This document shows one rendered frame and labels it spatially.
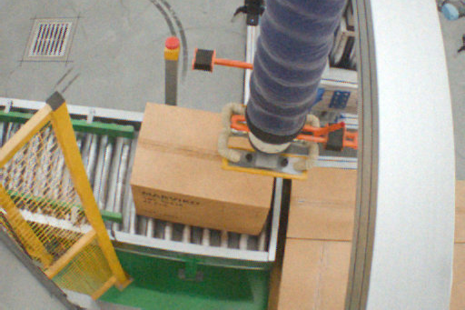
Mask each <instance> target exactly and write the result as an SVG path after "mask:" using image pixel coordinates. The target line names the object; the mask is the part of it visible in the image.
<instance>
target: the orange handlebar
mask: <svg viewBox="0 0 465 310"><path fill-rule="evenodd" d="M214 64H215V65H222V66H229V67H236V68H243V69H250V70H253V68H252V64H249V63H244V62H236V61H230V60H222V59H216V58H214ZM236 121H241V122H246V121H245V115H234V116H233V118H232V120H231V126H232V128H233V130H235V131H242V132H248V133H250V131H249V128H248V127H247V125H237V124H236ZM321 129H323V128H319V127H312V125H304V126H303V129H302V131H309V132H315V131H318V130H321ZM345 137H349V138H353V142H351V141H345V145H344V146H350V147H353V149H358V133H357V132H354V133H349V132H345ZM295 139H301V140H308V141H313V142H320V143H323V142H324V137H319V136H313V135H301V134H299V135H298V136H297V137H296V138H295Z"/></svg>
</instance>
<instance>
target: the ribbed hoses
mask: <svg viewBox="0 0 465 310"><path fill-rule="evenodd" d="M232 113H235V114H236V115H245V109H244V108H243V107H242V106H241V105H237V104H235V103H234V102H233V104H232V102H231V103H230V104H228V105H225V106H224V107H223V110H222V114H221V121H222V125H223V128H222V131H221V132H220V133H219V136H218V137H219V138H218V141H217V143H218V144H217V145H218V146H217V147H218V149H217V150H218V151H219V154H220V156H221V157H223V158H224V159H225V158H227V159H229V160H231V161H233V162H237V161H240V159H241V153H240V152H237V151H234V150H232V149H229V148H228V141H229V137H230V136H231V135H233V131H232V129H231V128H230V125H231V120H232ZM307 124H309V125H312V127H319V128H320V122H319V120H318V118H317V117H315V116H314V115H306V121H305V125H307ZM306 142H307V143H306V147H308V150H309V154H308V158H307V159H300V161H299V159H298V161H294V162H293V168H294V170H303V169H304V170H305V169H306V170H308V169H311V168H313V167H314V165H315V164H316V161H317V158H318V157H317V156H318V145H317V144H316V142H313V141H307V140H306Z"/></svg>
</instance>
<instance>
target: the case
mask: <svg viewBox="0 0 465 310"><path fill-rule="evenodd" d="M222 128H223V125H222V121H221V114H220V113H215V112H208V111H203V110H196V109H191V108H184V107H178V106H172V105H162V104H156V103H150V102H147V103H146V107H145V111H144V116H143V122H142V128H141V132H140V135H139V140H138V144H137V148H136V153H135V157H134V164H133V168H132V176H131V180H130V187H131V192H132V197H133V199H134V208H135V212H136V213H137V214H138V215H144V216H150V217H155V218H157V219H162V220H167V221H173V222H178V223H183V224H184V225H195V226H201V227H207V228H212V229H218V230H225V231H231V232H236V233H242V234H248V235H259V234H260V232H261V230H262V225H263V222H265V219H266V217H267V215H268V212H269V209H270V205H271V198H272V190H273V183H274V177H271V176H265V175H252V174H246V173H238V172H232V171H224V170H221V165H222V159H223V158H222V157H221V156H220V154H219V151H218V150H217V149H218V147H217V146H218V145H217V144H218V143H217V141H218V138H219V137H218V136H219V133H220V132H221V131H222ZM228 146H235V147H242V148H249V149H253V148H252V147H251V146H250V144H249V140H248V138H241V137H234V136H230V137H229V141H228Z"/></svg>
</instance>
